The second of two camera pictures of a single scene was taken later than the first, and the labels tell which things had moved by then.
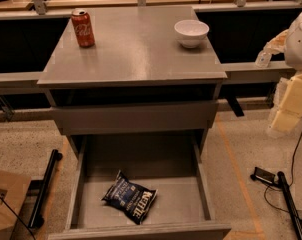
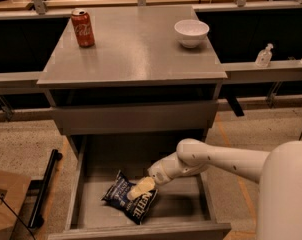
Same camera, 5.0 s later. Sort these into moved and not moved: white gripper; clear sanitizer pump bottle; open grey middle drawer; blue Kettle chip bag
Moved: white gripper
Not moved: clear sanitizer pump bottle; open grey middle drawer; blue Kettle chip bag
